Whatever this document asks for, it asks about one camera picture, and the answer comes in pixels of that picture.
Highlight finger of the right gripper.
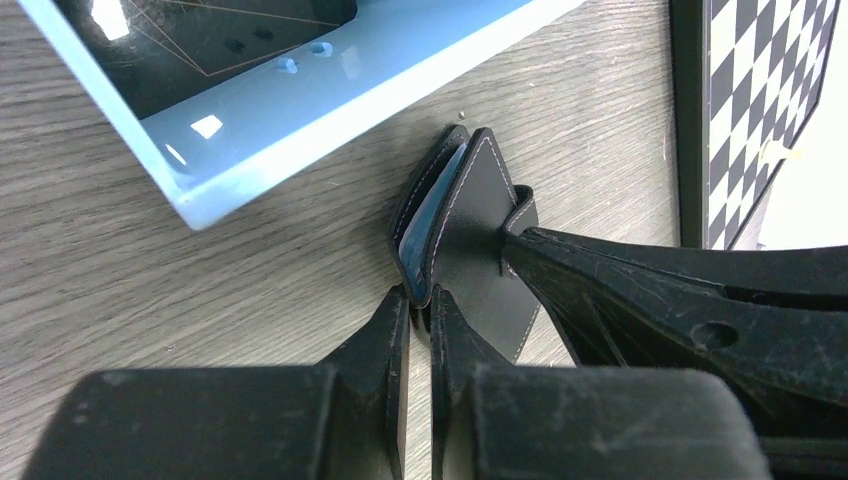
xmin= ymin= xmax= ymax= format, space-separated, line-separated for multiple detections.
xmin=503 ymin=227 xmax=847 ymax=458

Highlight black white checkerboard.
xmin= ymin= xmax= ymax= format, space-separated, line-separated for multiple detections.
xmin=669 ymin=0 xmax=840 ymax=250

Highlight three-compartment blue purple tray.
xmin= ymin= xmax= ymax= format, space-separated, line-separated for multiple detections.
xmin=21 ymin=1 xmax=575 ymax=230

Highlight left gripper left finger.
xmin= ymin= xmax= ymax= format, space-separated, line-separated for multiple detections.
xmin=24 ymin=286 xmax=410 ymax=479

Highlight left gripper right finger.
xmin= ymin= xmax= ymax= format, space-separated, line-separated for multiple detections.
xmin=430 ymin=289 xmax=770 ymax=479

